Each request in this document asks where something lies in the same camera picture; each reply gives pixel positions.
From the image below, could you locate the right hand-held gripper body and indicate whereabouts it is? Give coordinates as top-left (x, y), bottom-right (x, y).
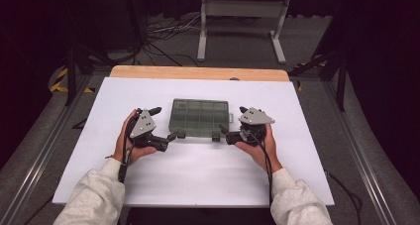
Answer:
top-left (226, 107), bottom-right (276, 147)

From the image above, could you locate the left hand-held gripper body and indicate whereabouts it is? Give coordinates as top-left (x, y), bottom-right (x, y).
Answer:
top-left (129, 109), bottom-right (169, 153)

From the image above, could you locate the grey transparent compartment box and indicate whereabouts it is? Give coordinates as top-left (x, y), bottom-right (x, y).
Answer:
top-left (168, 98), bottom-right (234, 143)

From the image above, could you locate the person's left hand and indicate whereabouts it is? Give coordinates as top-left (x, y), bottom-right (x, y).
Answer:
top-left (112, 108), bottom-right (158, 167)

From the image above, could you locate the person's right hand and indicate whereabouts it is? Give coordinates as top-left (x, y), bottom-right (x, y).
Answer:
top-left (234, 111), bottom-right (284, 173)

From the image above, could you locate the white table cover board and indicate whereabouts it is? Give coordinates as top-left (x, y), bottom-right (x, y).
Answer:
top-left (52, 76), bottom-right (335, 209)

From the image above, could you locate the person's dark clothing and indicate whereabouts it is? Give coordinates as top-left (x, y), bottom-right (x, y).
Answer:
top-left (125, 207), bottom-right (276, 225)

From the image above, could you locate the black metal stand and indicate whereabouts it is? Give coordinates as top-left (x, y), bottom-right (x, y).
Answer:
top-left (288, 50), bottom-right (348, 113)
top-left (63, 43), bottom-right (110, 107)

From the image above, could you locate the right hand-held gripper cable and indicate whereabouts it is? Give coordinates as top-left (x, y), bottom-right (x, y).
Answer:
top-left (249, 132), bottom-right (275, 206)

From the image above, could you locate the hand-held gripper cable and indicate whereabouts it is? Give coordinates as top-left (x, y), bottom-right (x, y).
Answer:
top-left (117, 114), bottom-right (140, 184)
top-left (249, 132), bottom-right (275, 206)

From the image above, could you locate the left hand-held gripper cable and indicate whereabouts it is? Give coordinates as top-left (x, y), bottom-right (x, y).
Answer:
top-left (117, 114), bottom-right (140, 184)

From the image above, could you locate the bundle of floor cables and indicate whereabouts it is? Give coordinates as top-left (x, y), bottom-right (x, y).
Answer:
top-left (143, 13), bottom-right (202, 67)

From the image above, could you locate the white metal stand frame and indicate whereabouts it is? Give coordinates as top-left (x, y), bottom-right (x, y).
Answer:
top-left (196, 0), bottom-right (291, 65)

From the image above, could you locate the metal floor rail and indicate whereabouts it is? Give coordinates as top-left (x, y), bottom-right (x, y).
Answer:
top-left (325, 80), bottom-right (397, 225)
top-left (0, 74), bottom-right (95, 225)

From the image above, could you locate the black cable beside table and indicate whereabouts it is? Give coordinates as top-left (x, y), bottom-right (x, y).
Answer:
top-left (325, 169), bottom-right (364, 224)

